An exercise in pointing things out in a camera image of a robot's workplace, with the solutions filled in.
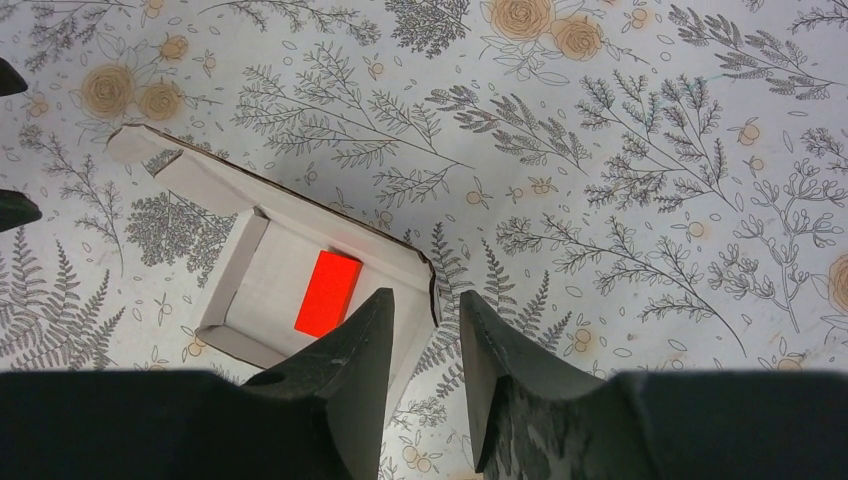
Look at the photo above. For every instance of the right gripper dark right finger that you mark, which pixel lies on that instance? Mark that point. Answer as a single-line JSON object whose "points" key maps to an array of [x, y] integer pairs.
{"points": [[534, 416]]}

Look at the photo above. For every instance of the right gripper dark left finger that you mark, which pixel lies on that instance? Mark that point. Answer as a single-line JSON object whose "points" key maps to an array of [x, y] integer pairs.
{"points": [[318, 414]]}

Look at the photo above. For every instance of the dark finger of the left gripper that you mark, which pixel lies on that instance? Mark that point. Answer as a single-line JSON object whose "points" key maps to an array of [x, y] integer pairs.
{"points": [[17, 210], [11, 82]]}

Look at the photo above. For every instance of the red rectangular block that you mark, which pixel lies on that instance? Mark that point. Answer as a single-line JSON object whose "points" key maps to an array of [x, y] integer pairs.
{"points": [[328, 294]]}

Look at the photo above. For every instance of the white cardboard paper box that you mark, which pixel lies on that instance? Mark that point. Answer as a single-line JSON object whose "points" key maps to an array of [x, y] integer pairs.
{"points": [[280, 244]]}

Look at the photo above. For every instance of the floral patterned table cloth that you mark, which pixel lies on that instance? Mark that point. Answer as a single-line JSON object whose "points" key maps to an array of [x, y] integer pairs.
{"points": [[651, 185]]}

